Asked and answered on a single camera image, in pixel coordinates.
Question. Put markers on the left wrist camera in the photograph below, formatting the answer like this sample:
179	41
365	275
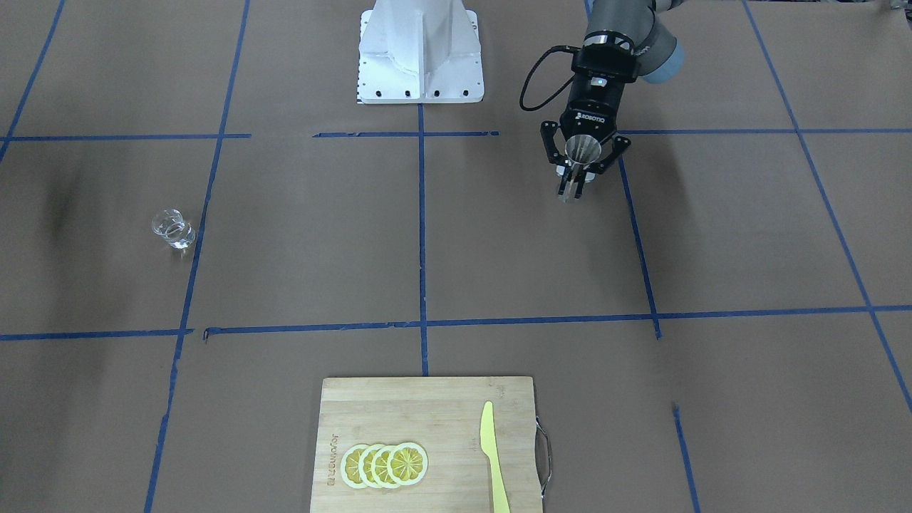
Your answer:
601	60

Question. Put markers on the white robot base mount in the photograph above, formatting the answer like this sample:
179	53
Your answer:
413	52

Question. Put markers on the steel double jigger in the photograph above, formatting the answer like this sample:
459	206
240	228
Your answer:
581	152

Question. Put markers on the bamboo cutting board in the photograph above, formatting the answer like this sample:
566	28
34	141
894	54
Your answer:
443	415

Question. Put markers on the clear glass measuring cup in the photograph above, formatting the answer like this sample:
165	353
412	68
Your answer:
173	228

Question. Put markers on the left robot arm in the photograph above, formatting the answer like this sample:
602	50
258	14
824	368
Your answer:
624	41

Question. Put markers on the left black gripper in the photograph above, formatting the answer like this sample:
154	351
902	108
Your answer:
588	107

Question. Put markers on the yellow plastic knife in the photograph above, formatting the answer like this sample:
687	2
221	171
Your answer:
488	439

